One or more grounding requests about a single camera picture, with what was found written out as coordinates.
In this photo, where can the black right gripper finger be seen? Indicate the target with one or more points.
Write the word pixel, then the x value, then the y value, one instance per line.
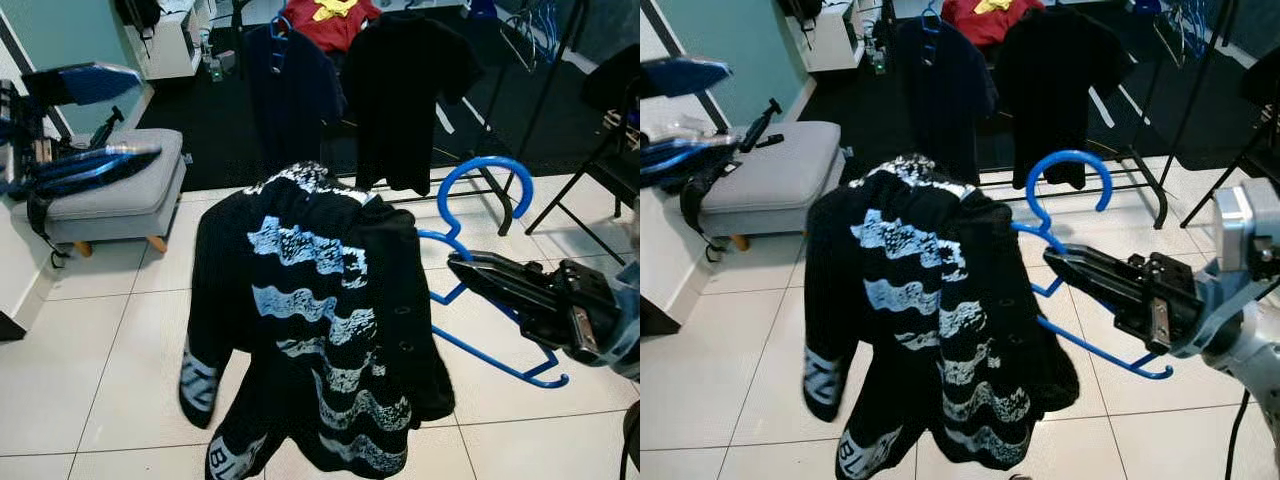
pixel 510 270
pixel 1110 297
pixel 520 305
pixel 1100 262

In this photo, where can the blue plastic hanger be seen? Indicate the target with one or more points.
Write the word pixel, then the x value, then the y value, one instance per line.
pixel 930 22
pixel 495 161
pixel 1075 155
pixel 280 30
pixel 545 30
pixel 1190 25

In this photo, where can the black t-shirt white print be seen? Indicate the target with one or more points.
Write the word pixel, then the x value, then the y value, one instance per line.
pixel 850 300
pixel 230 300

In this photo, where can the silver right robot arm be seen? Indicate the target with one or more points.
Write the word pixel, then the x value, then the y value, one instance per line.
pixel 1265 370

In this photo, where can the black metal clothes rack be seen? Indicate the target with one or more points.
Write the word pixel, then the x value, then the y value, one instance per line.
pixel 508 215
pixel 1160 205

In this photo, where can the plain black t-shirt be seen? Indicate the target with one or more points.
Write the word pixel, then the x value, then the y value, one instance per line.
pixel 1060 100
pixel 400 100

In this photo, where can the blue hangers plastic bundle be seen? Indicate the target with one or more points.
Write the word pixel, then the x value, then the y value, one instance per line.
pixel 90 165
pixel 680 160

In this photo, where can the black folding chair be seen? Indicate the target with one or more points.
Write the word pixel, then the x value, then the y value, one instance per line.
pixel 610 80
pixel 1265 80

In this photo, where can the navy blue t-shirt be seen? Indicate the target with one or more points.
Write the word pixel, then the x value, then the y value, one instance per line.
pixel 940 100
pixel 290 100

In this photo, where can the grey upholstered ottoman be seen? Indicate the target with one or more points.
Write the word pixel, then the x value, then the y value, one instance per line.
pixel 130 200
pixel 790 180

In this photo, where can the dark blue flat panel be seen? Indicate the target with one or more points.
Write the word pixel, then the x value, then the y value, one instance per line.
pixel 85 82
pixel 685 75

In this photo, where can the small black tripod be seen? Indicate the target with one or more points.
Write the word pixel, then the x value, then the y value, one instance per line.
pixel 762 118
pixel 108 125

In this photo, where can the red shirt with yellow star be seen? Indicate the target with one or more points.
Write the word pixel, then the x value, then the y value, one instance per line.
pixel 990 25
pixel 335 30

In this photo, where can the black floor carpet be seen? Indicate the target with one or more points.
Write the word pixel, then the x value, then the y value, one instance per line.
pixel 860 130
pixel 200 140

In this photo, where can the white cabinet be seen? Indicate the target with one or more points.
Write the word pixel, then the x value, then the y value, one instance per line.
pixel 165 50
pixel 840 45

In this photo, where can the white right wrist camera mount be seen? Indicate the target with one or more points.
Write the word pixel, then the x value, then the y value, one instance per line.
pixel 1245 230
pixel 628 320

